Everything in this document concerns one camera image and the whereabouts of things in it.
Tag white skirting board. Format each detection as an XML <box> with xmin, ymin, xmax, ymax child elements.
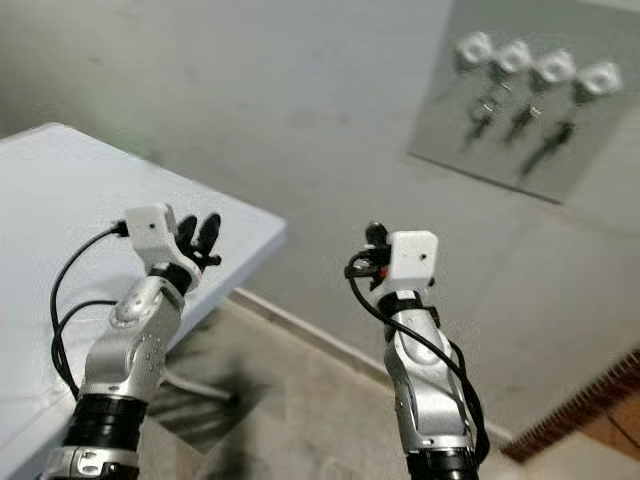
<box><xmin>230</xmin><ymin>288</ymin><xmax>511</xmax><ymax>446</ymax></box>

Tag white folding table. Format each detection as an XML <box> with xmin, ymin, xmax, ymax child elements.
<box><xmin>0</xmin><ymin>122</ymin><xmax>288</xmax><ymax>480</ymax></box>

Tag white table leg black foot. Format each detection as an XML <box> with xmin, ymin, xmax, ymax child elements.
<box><xmin>160</xmin><ymin>372</ymin><xmax>243</xmax><ymax>404</ymax></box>

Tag single silver key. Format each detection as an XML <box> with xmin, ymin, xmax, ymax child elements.
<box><xmin>508</xmin><ymin>98</ymin><xmax>549</xmax><ymax>146</ymax></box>

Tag key with black fob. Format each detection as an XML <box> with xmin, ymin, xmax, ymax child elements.
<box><xmin>523</xmin><ymin>118</ymin><xmax>579</xmax><ymax>179</ymax></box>

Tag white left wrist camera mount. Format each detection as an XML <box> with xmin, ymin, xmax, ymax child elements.
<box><xmin>125</xmin><ymin>203</ymin><xmax>203</xmax><ymax>281</ymax></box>

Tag grey wall panel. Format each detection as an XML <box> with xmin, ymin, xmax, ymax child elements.
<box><xmin>407</xmin><ymin>0</ymin><xmax>640</xmax><ymax>204</ymax></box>

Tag silver keys on ring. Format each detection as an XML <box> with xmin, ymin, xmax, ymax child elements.
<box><xmin>463</xmin><ymin>85</ymin><xmax>501</xmax><ymax>151</ymax></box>

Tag white square wall hook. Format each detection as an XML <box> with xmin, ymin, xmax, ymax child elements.
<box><xmin>493</xmin><ymin>38</ymin><xmax>534</xmax><ymax>79</ymax></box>
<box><xmin>456</xmin><ymin>30</ymin><xmax>496</xmax><ymax>69</ymax></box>
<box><xmin>532</xmin><ymin>48</ymin><xmax>577</xmax><ymax>91</ymax></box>
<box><xmin>577</xmin><ymin>60</ymin><xmax>624</xmax><ymax>99</ymax></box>

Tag dark red tiled wall edge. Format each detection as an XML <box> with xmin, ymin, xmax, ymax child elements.
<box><xmin>500</xmin><ymin>348</ymin><xmax>640</xmax><ymax>463</ymax></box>

